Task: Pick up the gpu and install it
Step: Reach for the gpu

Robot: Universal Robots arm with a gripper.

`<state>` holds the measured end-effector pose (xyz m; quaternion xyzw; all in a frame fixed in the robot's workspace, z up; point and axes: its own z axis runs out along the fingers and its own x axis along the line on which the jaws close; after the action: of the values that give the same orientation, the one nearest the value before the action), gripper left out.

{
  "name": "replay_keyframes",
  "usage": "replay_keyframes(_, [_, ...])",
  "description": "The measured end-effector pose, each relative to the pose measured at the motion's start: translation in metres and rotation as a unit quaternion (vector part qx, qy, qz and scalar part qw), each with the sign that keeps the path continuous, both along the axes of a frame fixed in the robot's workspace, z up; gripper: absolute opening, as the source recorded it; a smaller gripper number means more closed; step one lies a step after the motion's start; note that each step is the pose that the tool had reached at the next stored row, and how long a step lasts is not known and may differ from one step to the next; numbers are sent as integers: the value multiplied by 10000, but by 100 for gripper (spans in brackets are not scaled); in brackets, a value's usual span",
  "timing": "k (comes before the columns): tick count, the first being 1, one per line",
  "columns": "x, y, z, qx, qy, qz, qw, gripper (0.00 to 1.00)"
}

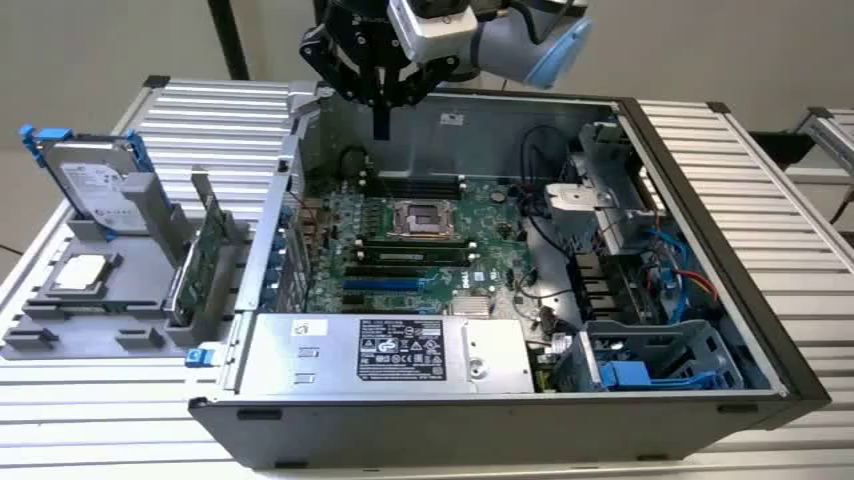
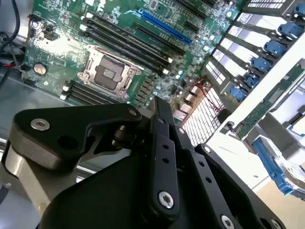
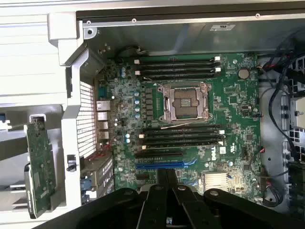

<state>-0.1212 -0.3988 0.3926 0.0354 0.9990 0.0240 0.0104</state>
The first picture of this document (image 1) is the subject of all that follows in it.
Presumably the grey metal drive cage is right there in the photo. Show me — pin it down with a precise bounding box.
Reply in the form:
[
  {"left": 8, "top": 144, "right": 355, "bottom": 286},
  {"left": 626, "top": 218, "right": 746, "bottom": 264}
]
[{"left": 543, "top": 122, "right": 669, "bottom": 256}]

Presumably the green RAM stick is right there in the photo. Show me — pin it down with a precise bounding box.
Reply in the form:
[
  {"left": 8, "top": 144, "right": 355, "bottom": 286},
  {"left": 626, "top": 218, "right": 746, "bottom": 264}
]
[{"left": 363, "top": 249, "right": 469, "bottom": 264}]

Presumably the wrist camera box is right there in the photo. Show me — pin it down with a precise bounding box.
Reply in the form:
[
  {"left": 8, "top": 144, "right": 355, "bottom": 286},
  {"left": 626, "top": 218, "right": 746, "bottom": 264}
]
[{"left": 390, "top": 0, "right": 479, "bottom": 64}]

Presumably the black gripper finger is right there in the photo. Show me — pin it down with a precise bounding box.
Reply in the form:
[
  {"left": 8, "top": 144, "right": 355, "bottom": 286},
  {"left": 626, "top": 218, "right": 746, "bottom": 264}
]
[
  {"left": 380, "top": 55, "right": 463, "bottom": 141},
  {"left": 298, "top": 27, "right": 386, "bottom": 141}
]

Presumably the silver CPU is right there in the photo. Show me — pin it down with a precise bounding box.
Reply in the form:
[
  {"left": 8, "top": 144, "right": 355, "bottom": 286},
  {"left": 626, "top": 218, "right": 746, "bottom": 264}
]
[{"left": 52, "top": 253, "right": 112, "bottom": 291}]

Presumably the blue wire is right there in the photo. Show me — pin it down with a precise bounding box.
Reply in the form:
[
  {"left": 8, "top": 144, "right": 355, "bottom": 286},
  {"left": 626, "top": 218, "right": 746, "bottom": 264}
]
[{"left": 646, "top": 224, "right": 699, "bottom": 326}]

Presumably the silver chipset heatsink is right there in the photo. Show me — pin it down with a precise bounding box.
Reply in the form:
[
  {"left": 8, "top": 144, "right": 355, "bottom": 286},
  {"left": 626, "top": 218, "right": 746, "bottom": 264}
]
[{"left": 451, "top": 295, "right": 495, "bottom": 317}]

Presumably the open grey PC case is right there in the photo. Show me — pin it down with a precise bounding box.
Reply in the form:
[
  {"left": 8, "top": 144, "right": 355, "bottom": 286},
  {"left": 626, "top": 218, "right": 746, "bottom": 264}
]
[{"left": 188, "top": 79, "right": 833, "bottom": 471}]

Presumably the aluminium side table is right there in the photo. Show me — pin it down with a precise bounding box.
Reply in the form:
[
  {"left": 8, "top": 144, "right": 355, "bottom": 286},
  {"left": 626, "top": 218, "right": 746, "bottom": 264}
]
[{"left": 783, "top": 106, "right": 854, "bottom": 201}]

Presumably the graphics card with metal bracket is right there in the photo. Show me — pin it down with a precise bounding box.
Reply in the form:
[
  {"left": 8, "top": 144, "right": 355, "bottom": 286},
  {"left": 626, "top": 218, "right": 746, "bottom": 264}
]
[{"left": 164, "top": 171, "right": 235, "bottom": 329}]

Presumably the black pole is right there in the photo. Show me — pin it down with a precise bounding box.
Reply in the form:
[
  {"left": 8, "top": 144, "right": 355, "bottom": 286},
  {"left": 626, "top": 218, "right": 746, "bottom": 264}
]
[{"left": 206, "top": 0, "right": 252, "bottom": 81}]

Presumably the green motherboard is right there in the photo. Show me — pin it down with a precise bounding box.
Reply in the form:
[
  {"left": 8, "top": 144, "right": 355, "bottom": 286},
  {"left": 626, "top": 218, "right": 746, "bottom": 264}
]
[{"left": 303, "top": 172, "right": 535, "bottom": 316}]

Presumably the grey parts rack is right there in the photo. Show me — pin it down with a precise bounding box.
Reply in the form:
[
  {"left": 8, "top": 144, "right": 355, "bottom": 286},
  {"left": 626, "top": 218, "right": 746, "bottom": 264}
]
[{"left": 0, "top": 172, "right": 255, "bottom": 361}]

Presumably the blue bay carrier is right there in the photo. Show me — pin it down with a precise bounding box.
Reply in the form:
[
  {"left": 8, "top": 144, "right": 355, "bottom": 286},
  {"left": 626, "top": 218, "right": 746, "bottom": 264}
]
[{"left": 599, "top": 362, "right": 653, "bottom": 391}]

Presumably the red wire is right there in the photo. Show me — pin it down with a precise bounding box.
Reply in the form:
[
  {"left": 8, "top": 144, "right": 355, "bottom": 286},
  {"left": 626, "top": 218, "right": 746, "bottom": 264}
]
[{"left": 674, "top": 269, "right": 721, "bottom": 301}]

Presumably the black round speaker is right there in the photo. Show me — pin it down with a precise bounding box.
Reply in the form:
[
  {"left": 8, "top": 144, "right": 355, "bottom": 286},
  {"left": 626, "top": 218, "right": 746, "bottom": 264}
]
[{"left": 338, "top": 145, "right": 370, "bottom": 176}]

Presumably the hard disk in blue carrier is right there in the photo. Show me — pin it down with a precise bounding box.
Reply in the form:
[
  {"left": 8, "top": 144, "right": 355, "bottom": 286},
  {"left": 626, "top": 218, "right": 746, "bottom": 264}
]
[{"left": 19, "top": 124, "right": 155, "bottom": 236}]

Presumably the CPU socket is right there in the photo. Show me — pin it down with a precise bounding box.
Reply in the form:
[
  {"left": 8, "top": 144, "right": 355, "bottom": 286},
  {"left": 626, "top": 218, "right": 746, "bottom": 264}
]
[{"left": 390, "top": 197, "right": 462, "bottom": 239}]

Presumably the silver power supply unit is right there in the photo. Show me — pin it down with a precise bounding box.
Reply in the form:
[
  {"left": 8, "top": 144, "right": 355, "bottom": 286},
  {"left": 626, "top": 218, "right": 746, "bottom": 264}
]
[{"left": 236, "top": 312, "right": 539, "bottom": 396}]

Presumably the grey disk bay cage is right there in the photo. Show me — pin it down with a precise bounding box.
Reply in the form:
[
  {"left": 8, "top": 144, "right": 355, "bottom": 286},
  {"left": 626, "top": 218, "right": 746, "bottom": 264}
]
[{"left": 553, "top": 319, "right": 746, "bottom": 394}]

